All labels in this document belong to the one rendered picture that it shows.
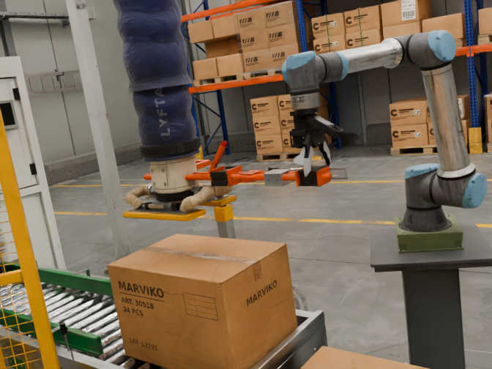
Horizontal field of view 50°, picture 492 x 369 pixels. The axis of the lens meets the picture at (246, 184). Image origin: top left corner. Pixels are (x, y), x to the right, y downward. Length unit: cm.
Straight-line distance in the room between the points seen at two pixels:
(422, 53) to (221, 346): 130
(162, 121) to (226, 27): 860
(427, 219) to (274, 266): 77
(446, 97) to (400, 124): 693
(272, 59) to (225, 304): 832
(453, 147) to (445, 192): 20
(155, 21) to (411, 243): 140
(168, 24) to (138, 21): 10
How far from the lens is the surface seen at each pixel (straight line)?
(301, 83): 160
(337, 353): 209
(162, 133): 190
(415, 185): 241
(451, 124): 222
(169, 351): 210
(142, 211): 202
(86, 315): 288
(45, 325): 221
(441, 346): 264
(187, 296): 190
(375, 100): 1057
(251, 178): 177
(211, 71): 1070
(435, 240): 241
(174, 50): 192
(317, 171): 162
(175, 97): 191
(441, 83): 216
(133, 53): 192
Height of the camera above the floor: 158
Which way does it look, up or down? 11 degrees down
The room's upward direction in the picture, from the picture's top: 8 degrees counter-clockwise
